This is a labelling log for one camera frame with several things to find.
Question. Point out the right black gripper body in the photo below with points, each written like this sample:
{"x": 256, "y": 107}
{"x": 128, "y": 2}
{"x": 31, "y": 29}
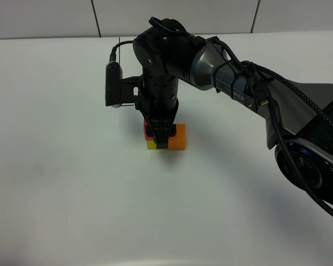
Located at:
{"x": 159, "y": 94}

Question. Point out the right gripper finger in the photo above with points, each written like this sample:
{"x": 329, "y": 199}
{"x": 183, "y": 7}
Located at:
{"x": 160, "y": 128}
{"x": 173, "y": 130}

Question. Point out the orange block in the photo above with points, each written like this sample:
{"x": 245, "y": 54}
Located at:
{"x": 178, "y": 141}

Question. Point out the red block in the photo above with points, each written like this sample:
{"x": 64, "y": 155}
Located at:
{"x": 148, "y": 134}

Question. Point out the yellow block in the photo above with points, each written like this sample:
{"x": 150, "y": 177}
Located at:
{"x": 151, "y": 145}

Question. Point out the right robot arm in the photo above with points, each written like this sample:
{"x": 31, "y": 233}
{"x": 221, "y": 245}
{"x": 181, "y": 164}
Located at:
{"x": 298, "y": 116}

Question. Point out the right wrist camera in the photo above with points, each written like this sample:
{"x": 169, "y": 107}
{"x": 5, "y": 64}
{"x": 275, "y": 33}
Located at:
{"x": 119, "y": 91}

